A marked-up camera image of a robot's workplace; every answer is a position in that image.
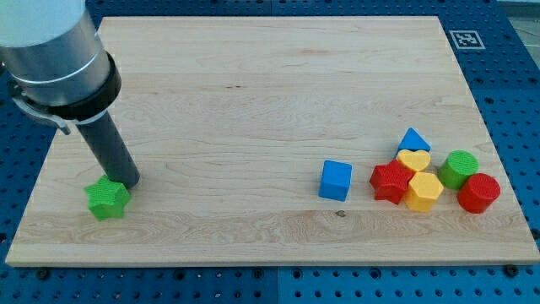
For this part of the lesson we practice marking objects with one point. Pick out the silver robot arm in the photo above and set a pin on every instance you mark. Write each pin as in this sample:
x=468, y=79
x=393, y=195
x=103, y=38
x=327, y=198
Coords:
x=60, y=70

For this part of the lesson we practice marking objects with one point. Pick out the light wooden board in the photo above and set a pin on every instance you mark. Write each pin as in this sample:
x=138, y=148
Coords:
x=230, y=120

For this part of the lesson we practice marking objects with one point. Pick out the blue cube block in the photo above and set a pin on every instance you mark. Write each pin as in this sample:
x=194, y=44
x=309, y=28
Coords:
x=335, y=180

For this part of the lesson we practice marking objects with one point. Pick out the red star block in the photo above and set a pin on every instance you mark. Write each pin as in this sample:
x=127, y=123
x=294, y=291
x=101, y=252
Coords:
x=390, y=181

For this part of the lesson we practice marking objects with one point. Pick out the blue triangle block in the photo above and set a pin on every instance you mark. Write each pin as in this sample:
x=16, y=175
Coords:
x=413, y=141

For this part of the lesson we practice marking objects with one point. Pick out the yellow heart block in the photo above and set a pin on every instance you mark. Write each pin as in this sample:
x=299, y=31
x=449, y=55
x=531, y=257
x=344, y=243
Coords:
x=415, y=161

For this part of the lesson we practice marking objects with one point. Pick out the yellow hexagon block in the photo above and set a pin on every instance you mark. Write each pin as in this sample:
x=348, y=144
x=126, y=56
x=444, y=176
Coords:
x=423, y=191

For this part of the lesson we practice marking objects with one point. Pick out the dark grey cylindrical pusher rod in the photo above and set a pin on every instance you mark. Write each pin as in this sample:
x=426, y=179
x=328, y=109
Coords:
x=103, y=138

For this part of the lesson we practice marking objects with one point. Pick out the green star block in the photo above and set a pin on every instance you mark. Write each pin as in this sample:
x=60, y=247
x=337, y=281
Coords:
x=107, y=199

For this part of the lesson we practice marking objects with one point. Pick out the green cylinder block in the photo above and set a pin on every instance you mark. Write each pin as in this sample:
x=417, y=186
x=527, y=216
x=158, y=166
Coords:
x=458, y=166

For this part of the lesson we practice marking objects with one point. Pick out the red cylinder block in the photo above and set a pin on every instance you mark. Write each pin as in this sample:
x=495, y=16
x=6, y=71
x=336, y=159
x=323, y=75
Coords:
x=478, y=193

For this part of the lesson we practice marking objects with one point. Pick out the white fiducial marker tag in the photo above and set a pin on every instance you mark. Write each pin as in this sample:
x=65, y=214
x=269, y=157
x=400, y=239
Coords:
x=467, y=40

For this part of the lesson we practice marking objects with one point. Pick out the black screw bottom left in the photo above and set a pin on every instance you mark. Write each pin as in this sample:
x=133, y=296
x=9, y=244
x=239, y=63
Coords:
x=42, y=274

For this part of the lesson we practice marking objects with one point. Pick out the black screw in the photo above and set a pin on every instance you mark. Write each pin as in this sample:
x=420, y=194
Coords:
x=511, y=270
x=42, y=274

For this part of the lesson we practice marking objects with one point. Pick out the black screw bottom right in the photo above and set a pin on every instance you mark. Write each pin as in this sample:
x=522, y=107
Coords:
x=511, y=270

